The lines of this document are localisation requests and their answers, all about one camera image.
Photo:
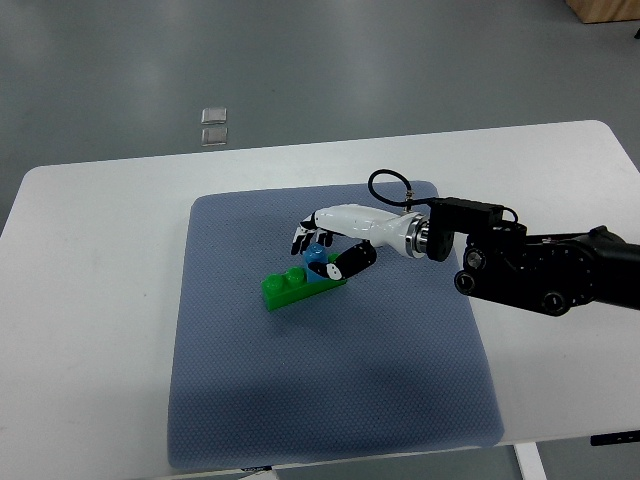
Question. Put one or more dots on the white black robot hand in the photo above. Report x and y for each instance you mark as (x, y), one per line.
(371, 227)

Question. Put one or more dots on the blue toy block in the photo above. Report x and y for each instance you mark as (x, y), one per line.
(315, 253)

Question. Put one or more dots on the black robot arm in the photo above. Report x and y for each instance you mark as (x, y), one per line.
(548, 274)

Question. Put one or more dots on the green four-stud toy block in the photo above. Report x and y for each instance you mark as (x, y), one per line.
(280, 290)

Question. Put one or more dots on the blue-grey textured mat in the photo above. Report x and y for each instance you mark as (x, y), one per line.
(390, 362)

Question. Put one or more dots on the lower metal floor plate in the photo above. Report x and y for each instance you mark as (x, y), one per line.
(214, 136)

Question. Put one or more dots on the metal floor plate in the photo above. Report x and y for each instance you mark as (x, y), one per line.
(214, 115)
(214, 136)

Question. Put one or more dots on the upper metal floor plate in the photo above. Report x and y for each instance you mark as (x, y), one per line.
(214, 115)

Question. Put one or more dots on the white table leg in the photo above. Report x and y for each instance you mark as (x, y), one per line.
(529, 461)

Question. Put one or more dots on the wooden box corner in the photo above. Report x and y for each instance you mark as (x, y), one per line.
(604, 11)

